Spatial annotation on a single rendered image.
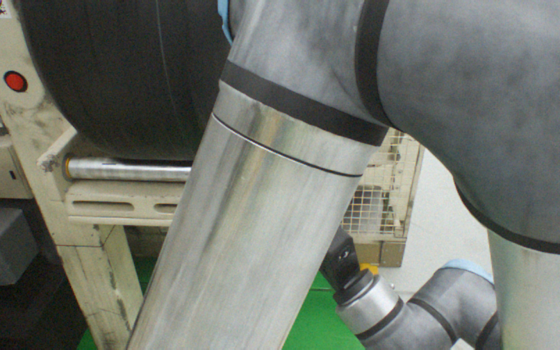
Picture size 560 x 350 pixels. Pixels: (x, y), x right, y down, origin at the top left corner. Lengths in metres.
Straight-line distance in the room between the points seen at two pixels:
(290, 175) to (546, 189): 0.13
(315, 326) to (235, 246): 1.48
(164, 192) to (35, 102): 0.32
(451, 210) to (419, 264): 0.45
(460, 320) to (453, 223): 1.56
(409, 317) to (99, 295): 0.91
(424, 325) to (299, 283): 0.43
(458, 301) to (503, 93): 0.56
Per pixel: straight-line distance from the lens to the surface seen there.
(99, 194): 0.96
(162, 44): 0.63
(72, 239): 1.23
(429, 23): 0.19
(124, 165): 0.93
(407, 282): 1.93
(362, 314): 0.67
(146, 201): 0.92
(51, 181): 0.96
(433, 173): 2.59
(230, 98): 0.27
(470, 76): 0.19
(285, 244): 0.27
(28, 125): 1.06
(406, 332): 0.68
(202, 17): 0.63
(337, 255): 0.59
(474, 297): 0.73
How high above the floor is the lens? 1.40
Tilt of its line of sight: 34 degrees down
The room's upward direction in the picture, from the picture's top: straight up
